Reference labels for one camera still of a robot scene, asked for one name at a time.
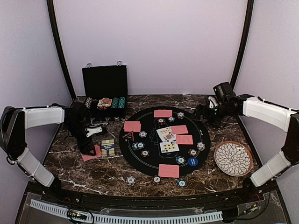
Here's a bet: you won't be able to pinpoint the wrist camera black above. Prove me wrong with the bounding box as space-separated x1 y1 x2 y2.
71 102 91 124
213 82 236 102

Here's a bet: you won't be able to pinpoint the black poker chip case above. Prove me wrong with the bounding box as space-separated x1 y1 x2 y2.
82 65 128 121

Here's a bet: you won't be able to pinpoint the dealt red card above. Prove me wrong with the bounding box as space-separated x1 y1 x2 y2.
123 121 141 132
154 109 172 118

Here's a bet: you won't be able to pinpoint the red triangle dealer marker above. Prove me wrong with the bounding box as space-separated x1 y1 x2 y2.
122 132 135 141

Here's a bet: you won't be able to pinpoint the red playing card deck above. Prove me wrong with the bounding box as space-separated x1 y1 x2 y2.
81 144 101 162

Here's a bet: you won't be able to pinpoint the wooden card holder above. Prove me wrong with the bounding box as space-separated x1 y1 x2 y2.
101 139 115 157

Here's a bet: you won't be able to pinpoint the black white chips in case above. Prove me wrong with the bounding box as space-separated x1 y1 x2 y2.
84 98 93 109

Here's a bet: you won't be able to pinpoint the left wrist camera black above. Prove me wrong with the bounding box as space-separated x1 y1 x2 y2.
71 102 91 124

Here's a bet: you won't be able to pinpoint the round black poker mat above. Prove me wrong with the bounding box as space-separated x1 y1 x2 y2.
119 107 211 176

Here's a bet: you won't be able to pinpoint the blue green chip stack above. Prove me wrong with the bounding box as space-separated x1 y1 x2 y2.
176 178 187 188

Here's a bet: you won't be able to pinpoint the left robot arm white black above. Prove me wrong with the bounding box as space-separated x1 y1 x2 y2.
0 104 104 203

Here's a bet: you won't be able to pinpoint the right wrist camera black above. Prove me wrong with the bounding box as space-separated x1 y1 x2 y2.
213 82 236 102

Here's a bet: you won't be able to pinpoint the blue small blind button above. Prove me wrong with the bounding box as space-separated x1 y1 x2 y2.
188 157 199 167

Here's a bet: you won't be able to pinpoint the floral patterned ceramic plate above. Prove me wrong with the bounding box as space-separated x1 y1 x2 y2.
214 141 253 177

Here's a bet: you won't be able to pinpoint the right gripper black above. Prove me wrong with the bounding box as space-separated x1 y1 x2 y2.
190 103 235 129

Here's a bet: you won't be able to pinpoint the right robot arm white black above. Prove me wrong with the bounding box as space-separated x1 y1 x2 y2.
193 94 299 203

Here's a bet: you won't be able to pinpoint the red white chip stack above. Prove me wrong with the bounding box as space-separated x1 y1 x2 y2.
153 176 161 183

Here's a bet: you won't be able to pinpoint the face-up card yellow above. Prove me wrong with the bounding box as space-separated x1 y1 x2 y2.
160 142 179 153

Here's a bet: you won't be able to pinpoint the dealt red cards front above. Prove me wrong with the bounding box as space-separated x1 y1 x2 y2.
158 164 179 178

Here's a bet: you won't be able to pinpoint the card box in case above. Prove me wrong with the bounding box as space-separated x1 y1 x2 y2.
97 98 112 110

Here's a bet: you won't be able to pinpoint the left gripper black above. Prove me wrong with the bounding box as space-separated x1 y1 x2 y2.
64 121 96 156

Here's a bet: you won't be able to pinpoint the blue white chip mat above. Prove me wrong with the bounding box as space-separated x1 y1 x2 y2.
197 142 206 151
139 131 147 138

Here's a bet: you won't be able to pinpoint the face-down community card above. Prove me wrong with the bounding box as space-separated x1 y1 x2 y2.
171 125 189 135
176 134 193 145

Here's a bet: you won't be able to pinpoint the white cable duct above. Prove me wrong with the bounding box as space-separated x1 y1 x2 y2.
29 199 223 224

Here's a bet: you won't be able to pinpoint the teal chips in case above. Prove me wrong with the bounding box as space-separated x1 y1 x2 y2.
111 97 126 109

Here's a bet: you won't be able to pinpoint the blue white chip stack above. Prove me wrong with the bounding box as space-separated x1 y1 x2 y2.
126 176 136 186

